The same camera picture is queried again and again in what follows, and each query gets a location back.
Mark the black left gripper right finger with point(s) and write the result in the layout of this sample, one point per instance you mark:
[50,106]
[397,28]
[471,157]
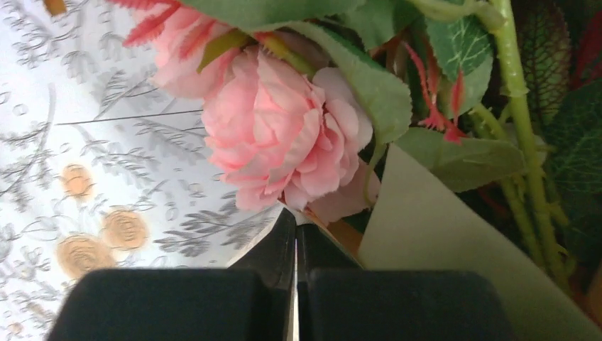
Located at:
[339,301]

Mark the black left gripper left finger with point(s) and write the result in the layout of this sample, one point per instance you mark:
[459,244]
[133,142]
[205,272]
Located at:
[249,300]

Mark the olive green wrapping paper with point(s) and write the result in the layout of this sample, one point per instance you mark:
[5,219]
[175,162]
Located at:
[418,223]

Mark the pink fake flower bunch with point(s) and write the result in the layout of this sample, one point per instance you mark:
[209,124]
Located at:
[302,98]

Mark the orange wrapping paper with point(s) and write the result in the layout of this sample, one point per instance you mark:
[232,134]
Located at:
[340,232]

